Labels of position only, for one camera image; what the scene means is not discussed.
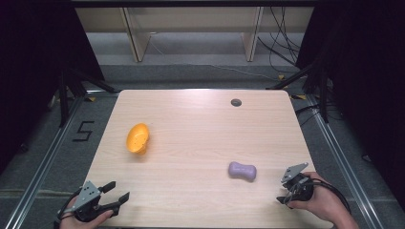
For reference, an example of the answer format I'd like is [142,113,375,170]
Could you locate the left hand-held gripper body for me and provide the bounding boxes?
[65,180,120,223]

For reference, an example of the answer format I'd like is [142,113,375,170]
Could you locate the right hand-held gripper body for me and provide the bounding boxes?
[280,162,315,203]

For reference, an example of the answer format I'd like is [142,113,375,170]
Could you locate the purple soap bar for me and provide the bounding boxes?
[227,160,258,183]

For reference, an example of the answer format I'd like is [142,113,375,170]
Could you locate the orange soap dish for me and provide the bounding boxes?
[125,122,151,156]

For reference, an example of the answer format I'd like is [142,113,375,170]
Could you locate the person's left hand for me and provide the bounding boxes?
[58,196,115,229]

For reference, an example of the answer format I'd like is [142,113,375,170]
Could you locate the person's right hand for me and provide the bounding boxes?
[287,171,352,224]

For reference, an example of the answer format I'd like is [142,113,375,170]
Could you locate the black metal stand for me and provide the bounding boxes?
[56,65,119,129]
[266,61,330,124]

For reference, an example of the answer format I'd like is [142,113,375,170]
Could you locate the black curtain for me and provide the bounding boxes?
[295,0,405,209]
[0,0,107,175]

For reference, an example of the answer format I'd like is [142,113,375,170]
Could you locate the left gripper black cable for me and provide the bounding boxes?
[55,187,82,224]

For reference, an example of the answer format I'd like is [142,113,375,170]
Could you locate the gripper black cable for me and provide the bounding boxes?
[55,187,82,224]
[302,177,352,215]

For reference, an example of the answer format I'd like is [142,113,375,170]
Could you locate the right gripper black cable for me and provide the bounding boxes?
[302,177,352,215]

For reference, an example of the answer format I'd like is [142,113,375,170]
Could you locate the metal floor rail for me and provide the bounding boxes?
[2,90,120,229]
[305,94,397,229]

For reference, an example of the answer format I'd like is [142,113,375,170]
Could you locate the black floor cables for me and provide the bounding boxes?
[293,100,344,127]

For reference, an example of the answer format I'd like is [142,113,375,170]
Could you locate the white floor cable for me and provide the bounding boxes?
[208,64,272,81]

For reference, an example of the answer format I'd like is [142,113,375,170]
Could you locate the light wooden furniture frame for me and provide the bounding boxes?
[75,7,315,63]

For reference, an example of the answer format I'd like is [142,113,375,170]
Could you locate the black cable bundle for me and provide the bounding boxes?
[256,7,304,74]

